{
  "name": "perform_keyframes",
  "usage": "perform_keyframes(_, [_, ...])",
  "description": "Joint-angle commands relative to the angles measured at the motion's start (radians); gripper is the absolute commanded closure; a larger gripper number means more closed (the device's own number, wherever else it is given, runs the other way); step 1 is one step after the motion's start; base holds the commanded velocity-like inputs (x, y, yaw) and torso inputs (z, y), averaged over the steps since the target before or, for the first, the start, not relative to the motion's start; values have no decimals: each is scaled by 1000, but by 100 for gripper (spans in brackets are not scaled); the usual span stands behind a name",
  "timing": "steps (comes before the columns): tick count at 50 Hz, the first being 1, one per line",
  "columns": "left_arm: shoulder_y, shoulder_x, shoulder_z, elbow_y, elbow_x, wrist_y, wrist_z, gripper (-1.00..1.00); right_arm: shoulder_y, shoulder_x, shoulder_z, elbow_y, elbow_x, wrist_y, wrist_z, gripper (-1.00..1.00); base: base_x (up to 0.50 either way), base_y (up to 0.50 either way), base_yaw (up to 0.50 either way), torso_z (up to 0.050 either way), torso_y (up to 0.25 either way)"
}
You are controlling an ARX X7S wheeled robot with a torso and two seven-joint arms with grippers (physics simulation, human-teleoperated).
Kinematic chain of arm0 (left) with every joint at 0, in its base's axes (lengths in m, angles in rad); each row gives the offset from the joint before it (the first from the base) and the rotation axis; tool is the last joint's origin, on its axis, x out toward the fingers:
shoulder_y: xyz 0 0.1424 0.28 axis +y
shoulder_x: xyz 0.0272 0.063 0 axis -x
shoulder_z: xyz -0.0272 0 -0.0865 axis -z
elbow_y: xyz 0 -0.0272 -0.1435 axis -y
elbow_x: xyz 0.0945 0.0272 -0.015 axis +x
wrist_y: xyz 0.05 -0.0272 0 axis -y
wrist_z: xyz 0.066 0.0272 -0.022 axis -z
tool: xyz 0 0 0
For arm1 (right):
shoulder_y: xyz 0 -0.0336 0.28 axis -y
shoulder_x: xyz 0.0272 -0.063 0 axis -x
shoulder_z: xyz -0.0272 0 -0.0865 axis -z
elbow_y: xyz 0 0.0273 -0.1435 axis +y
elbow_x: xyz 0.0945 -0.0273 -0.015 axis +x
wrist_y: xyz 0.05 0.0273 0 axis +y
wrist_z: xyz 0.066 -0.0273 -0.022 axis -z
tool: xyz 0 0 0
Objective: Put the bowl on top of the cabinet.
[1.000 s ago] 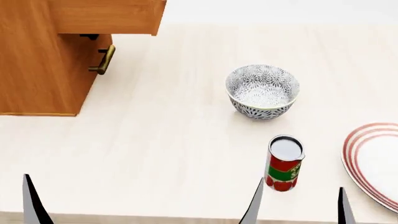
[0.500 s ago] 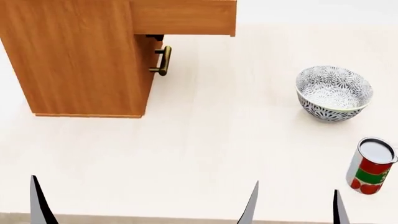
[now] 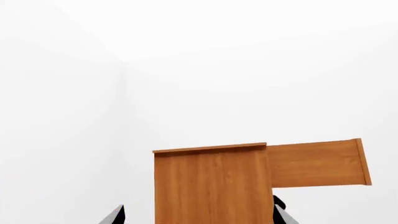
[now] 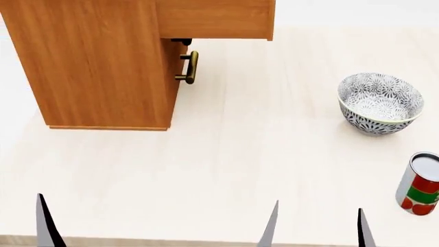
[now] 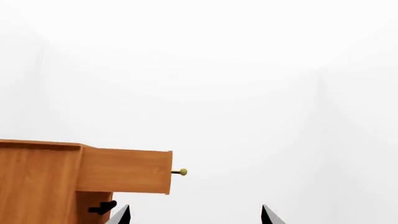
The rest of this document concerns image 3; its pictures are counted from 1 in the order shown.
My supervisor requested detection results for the brown wooden cabinet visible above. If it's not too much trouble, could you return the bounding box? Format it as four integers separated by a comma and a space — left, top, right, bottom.
152, 142, 274, 224

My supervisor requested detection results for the open wooden cabinet drawer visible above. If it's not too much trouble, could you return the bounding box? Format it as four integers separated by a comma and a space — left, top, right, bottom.
266, 138, 373, 189

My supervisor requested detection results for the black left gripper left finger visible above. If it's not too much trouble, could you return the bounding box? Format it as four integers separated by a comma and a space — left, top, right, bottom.
98, 203, 126, 224

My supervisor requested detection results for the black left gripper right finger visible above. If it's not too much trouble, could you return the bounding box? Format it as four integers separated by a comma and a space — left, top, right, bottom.
272, 194, 300, 224

